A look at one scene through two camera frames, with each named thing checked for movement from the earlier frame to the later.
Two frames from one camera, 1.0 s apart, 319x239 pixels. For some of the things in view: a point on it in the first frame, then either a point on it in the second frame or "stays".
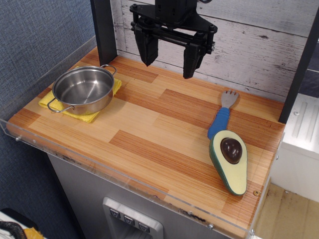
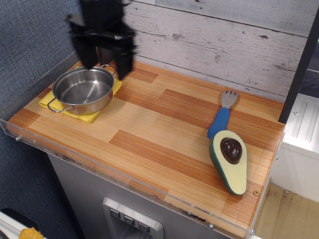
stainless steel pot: (83, 90) stays
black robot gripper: (176, 21) -> (100, 23)
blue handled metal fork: (221, 120) stays
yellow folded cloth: (49, 102) stays
